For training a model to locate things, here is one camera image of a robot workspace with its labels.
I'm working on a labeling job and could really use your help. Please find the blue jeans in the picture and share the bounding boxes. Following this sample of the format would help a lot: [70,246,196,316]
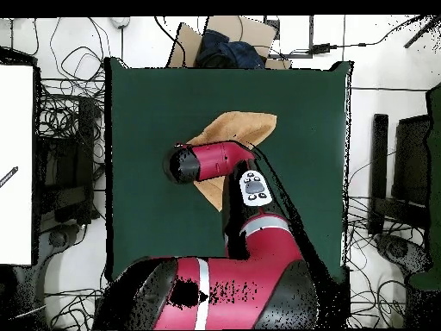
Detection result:
[195,28,267,69]

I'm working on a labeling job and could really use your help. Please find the black tripod leg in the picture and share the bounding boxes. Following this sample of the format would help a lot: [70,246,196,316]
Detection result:
[402,15,441,49]

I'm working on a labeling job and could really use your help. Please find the thin black adapter cable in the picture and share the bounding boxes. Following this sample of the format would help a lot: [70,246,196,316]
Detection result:
[337,16,421,48]

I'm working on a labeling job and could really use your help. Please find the black stand base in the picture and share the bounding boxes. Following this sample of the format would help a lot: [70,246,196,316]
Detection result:
[373,232,433,277]
[37,222,84,273]

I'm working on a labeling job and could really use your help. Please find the spare dark green cloth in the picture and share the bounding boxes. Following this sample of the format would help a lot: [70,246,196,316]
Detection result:
[407,81,441,291]

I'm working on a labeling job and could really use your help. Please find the black upright post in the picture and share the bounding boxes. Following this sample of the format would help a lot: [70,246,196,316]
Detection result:
[367,113,390,236]

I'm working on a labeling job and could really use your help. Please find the tangled black cables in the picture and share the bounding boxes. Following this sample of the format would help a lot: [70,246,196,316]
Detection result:
[44,275,108,330]
[344,151,430,328]
[33,16,111,139]

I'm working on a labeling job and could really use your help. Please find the black equipment rack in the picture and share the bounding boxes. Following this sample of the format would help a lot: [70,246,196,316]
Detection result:
[35,97,97,225]

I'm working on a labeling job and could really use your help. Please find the white panel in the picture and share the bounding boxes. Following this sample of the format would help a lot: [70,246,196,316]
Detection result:
[0,64,34,266]

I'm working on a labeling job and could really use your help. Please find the dark green table cloth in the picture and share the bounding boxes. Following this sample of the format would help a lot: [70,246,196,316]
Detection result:
[104,57,354,283]

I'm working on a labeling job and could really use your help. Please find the brown cardboard box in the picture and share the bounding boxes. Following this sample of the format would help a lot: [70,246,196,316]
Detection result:
[165,15,293,70]

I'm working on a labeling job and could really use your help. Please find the white round device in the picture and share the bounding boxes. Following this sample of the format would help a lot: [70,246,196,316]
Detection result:
[109,16,133,29]

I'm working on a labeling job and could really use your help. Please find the black power adapter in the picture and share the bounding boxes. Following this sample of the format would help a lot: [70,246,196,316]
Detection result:
[311,42,339,55]

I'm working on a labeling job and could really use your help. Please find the orange terry towel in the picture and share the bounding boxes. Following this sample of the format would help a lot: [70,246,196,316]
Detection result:
[185,110,278,213]

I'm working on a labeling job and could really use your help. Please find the small dark strip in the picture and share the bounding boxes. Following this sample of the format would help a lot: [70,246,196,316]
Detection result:
[0,165,19,189]

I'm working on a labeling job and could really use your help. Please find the thin black metal frame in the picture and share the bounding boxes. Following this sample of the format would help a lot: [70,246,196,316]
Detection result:
[263,15,315,59]

